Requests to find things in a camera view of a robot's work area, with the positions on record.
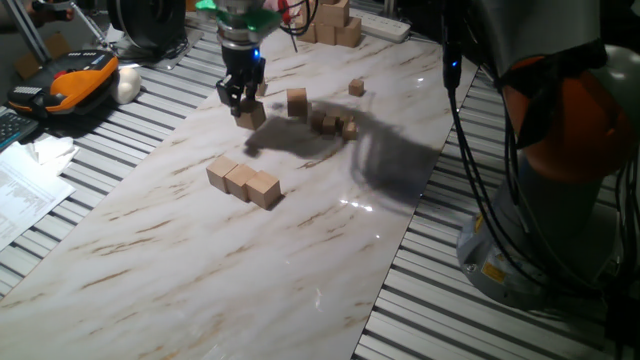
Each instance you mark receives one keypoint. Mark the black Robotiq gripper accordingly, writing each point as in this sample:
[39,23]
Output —
[243,65]

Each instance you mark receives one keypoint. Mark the crumpled white tissue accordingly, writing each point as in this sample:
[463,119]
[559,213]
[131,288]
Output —
[55,150]

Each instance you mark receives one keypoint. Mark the aluminium profile beam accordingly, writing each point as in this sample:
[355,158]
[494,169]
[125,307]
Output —
[27,27]

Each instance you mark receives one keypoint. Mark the black round spool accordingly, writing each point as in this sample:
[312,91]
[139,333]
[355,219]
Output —
[145,22]

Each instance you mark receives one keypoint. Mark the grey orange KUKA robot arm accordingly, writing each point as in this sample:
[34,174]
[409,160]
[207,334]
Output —
[540,40]

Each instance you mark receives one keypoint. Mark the small red object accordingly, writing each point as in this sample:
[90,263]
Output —
[284,11]

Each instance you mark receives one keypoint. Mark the orange black teach pendant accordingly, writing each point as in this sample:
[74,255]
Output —
[65,82]

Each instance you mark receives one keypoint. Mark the brown cardboard piece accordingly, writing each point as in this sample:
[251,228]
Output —
[42,57]

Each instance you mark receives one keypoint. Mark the white power strip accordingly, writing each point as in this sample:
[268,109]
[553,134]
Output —
[380,25]

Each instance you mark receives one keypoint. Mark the marble pattern board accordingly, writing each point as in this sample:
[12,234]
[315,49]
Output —
[175,260]

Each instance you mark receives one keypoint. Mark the black computer keyboard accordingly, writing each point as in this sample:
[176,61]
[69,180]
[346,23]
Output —
[15,127]

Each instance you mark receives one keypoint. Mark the printed white paper sheet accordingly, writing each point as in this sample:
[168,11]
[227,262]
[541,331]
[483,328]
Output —
[27,195]

